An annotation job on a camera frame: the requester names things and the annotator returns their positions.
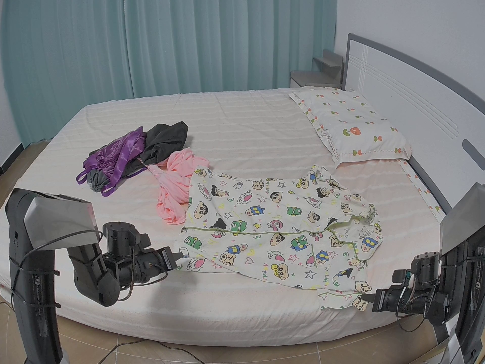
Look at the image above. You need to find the black garment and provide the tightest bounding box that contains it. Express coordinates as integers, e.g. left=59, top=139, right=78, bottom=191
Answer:
left=86, top=121, right=189, bottom=195

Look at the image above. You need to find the pink garment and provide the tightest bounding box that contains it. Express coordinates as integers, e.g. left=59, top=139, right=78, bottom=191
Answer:
left=148, top=147, right=211, bottom=226

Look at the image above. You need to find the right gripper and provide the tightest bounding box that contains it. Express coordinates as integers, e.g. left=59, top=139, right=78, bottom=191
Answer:
left=371, top=286, right=412, bottom=314

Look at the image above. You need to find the blue-green curtain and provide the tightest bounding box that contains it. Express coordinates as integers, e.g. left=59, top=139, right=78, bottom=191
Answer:
left=0, top=0, right=338, bottom=149

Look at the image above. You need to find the white printed pillow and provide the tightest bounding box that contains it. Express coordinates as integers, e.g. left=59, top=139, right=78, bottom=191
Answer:
left=289, top=86, right=413, bottom=168

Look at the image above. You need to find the white printed pyjama top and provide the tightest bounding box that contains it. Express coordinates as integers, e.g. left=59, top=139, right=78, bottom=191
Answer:
left=174, top=164, right=384, bottom=313

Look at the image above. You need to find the bed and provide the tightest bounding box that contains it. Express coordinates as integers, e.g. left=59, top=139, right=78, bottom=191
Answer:
left=0, top=33, right=485, bottom=348

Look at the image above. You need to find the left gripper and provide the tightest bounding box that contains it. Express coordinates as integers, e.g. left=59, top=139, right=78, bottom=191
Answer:
left=133, top=246, right=183, bottom=280

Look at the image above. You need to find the grey bedside table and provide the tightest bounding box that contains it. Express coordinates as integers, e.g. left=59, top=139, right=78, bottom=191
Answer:
left=290, top=49, right=345, bottom=89

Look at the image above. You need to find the purple garment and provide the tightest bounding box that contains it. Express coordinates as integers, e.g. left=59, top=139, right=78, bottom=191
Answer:
left=76, top=126, right=148, bottom=197

